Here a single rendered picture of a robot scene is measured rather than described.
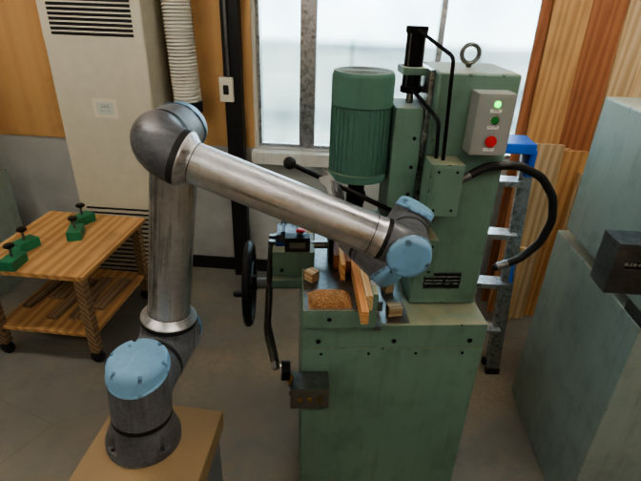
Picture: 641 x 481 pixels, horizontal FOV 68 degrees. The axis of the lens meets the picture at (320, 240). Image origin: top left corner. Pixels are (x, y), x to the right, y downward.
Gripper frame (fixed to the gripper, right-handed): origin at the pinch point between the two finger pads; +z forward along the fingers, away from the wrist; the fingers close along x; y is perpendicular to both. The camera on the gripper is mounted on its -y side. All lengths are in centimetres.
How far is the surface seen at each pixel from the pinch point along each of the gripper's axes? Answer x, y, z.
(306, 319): 29.2, -0.4, -21.6
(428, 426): 55, -52, -57
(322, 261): 24.0, -21.4, -2.8
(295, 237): 18.6, -8.8, 2.7
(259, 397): 116, -54, 6
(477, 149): -32.5, -21.6, -24.6
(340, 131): -17.2, -4.7, 5.0
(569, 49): -85, -156, 25
